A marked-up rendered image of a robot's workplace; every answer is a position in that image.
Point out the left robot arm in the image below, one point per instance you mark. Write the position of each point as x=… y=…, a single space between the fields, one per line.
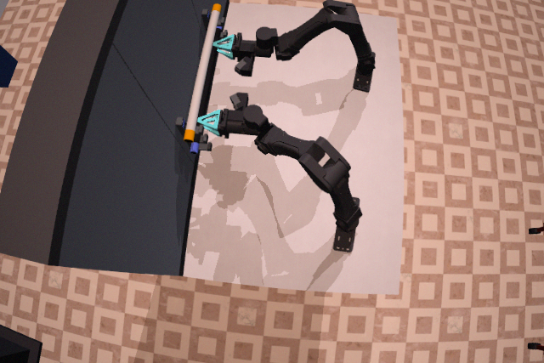
x=273 y=140

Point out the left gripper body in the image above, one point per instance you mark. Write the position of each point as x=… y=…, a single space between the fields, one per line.
x=231 y=126

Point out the dark grey wall rack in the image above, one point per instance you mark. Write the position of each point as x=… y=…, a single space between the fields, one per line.
x=180 y=121

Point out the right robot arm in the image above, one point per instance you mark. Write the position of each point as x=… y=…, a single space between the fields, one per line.
x=346 y=20

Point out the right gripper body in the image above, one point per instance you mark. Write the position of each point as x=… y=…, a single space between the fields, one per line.
x=236 y=46

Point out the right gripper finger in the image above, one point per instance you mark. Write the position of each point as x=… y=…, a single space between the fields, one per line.
x=229 y=48
x=230 y=55

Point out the grey panel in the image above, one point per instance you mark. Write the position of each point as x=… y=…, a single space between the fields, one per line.
x=99 y=176

